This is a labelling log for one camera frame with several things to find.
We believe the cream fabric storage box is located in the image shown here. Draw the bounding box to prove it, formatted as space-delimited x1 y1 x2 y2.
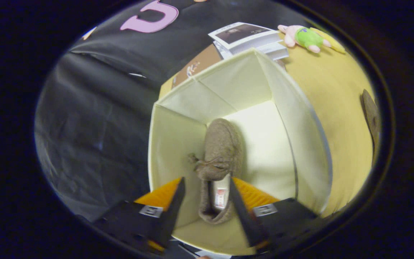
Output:
148 49 333 256

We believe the thick white book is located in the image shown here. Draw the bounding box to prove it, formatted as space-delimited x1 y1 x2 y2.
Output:
212 37 286 60

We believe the white portrait cover book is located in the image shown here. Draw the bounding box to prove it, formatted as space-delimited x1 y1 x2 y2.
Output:
208 22 280 50

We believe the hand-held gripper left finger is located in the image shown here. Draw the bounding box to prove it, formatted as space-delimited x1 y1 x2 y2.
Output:
91 177 186 253

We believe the brown felt shoe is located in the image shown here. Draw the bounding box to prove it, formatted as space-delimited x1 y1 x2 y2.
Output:
188 118 243 225
361 89 381 168

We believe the brown cardboard box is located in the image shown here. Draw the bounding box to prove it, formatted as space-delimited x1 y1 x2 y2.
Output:
171 44 224 90

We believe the black backdrop cloth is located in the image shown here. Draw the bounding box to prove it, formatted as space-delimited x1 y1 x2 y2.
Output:
34 0 301 222

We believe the green and pink plush toy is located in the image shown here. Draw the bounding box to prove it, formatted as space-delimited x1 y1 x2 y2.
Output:
278 24 331 54

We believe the thin white book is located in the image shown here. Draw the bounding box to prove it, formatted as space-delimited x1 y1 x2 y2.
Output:
264 47 289 61

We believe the yellow plush toy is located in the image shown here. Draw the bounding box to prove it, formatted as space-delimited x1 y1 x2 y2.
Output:
309 27 346 54

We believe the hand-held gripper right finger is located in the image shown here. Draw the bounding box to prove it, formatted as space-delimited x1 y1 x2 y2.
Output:
229 177 319 251

